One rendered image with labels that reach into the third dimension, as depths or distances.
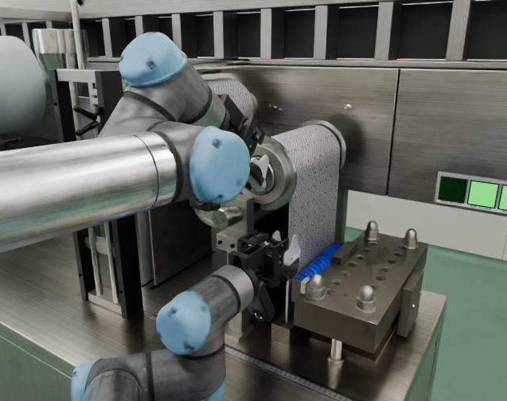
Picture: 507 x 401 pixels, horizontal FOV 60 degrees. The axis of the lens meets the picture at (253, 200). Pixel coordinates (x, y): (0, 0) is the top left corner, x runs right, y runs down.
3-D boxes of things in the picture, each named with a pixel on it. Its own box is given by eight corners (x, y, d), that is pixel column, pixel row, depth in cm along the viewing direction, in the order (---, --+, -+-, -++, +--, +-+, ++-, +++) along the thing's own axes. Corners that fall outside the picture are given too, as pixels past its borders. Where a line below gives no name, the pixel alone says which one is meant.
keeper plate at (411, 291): (396, 334, 92) (402, 288, 89) (408, 312, 100) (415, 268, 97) (408, 338, 91) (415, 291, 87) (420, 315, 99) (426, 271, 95)
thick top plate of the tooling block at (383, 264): (293, 325, 85) (294, 297, 83) (363, 250, 117) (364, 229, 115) (374, 353, 77) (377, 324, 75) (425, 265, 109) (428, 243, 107)
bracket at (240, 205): (217, 337, 93) (213, 200, 83) (235, 322, 98) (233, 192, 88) (237, 345, 90) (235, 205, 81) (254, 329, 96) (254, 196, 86)
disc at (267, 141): (232, 204, 91) (228, 133, 86) (233, 204, 91) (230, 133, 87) (296, 216, 83) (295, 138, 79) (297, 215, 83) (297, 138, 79)
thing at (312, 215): (286, 285, 89) (289, 199, 83) (332, 244, 108) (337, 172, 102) (288, 286, 89) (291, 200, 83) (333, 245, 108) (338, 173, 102)
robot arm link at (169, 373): (154, 389, 71) (148, 331, 67) (221, 376, 74) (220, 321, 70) (156, 427, 64) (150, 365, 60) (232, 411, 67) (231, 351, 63)
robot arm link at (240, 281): (240, 325, 68) (200, 309, 72) (256, 310, 71) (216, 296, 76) (240, 282, 65) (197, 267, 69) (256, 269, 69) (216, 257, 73)
